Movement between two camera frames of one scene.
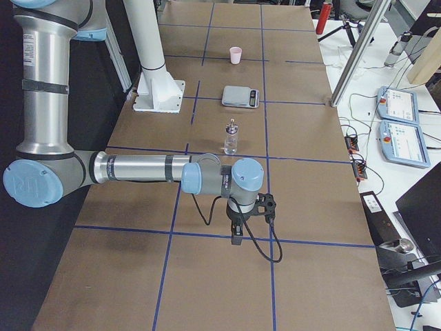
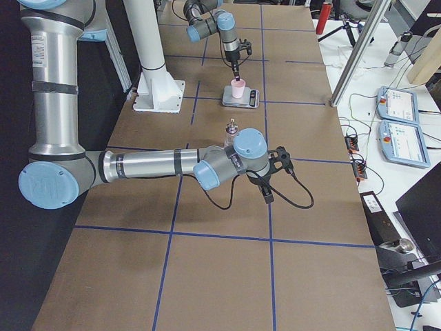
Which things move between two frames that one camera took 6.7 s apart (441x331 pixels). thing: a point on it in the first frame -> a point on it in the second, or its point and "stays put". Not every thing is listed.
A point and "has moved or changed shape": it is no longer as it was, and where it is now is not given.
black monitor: (420, 206) stays put
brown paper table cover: (148, 256) stays put
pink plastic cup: (236, 53) has moved or changed shape
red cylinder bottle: (324, 16) stays put
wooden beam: (429, 62) stays put
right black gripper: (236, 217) -> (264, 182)
